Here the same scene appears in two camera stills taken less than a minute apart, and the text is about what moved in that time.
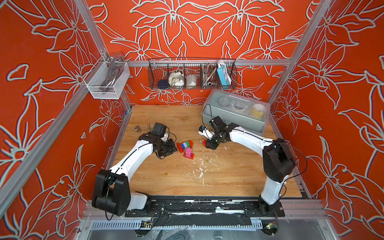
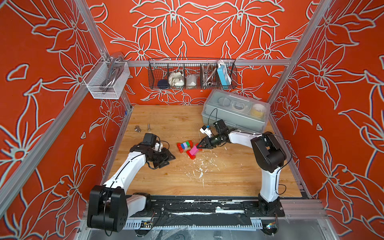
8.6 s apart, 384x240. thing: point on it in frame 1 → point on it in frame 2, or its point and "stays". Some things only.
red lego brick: x=180 y=147 stays
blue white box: x=224 y=75 stays
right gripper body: x=213 y=142 stays
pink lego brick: x=188 y=152 → x=194 y=151
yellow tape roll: x=258 y=110 stays
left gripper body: x=166 y=147 → x=160 y=158
